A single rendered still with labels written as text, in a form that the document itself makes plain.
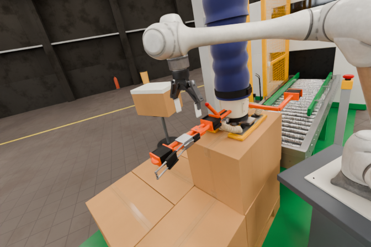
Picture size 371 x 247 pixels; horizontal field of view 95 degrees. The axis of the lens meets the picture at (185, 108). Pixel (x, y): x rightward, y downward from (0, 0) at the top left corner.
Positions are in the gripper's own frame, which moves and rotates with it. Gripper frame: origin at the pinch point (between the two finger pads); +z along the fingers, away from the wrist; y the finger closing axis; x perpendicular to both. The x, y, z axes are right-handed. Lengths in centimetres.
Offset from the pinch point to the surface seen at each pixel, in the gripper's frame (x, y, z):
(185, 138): 4.2, 1.0, 12.5
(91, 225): 57, 115, 122
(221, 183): -11, -5, 51
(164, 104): -71, 128, 41
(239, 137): -25.9, -10.3, 25.1
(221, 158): -10.7, -7.2, 31.4
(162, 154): 19.5, -0.9, 11.7
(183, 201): 4, 18, 68
